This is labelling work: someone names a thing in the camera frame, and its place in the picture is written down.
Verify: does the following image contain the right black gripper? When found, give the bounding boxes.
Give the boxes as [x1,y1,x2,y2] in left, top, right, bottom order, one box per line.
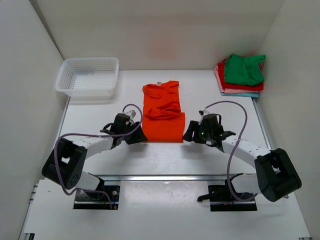
[182,120,212,144]

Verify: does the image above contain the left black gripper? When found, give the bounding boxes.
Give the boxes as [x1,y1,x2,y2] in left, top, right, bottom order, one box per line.
[121,120,148,145]

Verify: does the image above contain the orange t shirt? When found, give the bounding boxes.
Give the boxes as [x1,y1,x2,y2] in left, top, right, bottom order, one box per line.
[142,80,186,143]

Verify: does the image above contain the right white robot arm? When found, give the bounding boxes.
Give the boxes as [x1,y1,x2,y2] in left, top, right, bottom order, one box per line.
[182,113,302,202]

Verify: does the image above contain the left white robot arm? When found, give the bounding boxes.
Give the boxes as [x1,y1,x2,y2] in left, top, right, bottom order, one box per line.
[41,110,148,199]

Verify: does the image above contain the pink folded t shirt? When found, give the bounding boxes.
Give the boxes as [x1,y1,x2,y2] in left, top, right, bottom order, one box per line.
[214,65,259,94]

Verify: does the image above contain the light blue folded t shirt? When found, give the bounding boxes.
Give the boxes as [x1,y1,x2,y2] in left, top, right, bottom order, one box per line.
[221,92,260,98]

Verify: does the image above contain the red folded t shirt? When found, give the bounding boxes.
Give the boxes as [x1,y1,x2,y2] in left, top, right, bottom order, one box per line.
[216,60,264,92]

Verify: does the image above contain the green folded t shirt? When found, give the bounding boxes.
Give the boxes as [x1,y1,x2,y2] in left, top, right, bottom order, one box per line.
[224,54,266,87]

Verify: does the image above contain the white plastic basket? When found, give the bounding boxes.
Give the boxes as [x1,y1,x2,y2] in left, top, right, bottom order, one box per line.
[55,57,119,99]

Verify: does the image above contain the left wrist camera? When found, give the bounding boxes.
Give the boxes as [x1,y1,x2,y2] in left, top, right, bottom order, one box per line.
[124,110,137,120]

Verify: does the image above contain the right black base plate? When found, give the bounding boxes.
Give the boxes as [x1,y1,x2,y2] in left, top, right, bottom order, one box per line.
[196,178,258,213]

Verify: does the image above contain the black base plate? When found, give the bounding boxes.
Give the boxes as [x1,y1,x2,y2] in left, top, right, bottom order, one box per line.
[73,181,121,211]
[196,178,258,213]

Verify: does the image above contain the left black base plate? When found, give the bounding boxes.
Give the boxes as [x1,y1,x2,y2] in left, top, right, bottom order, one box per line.
[73,181,121,211]

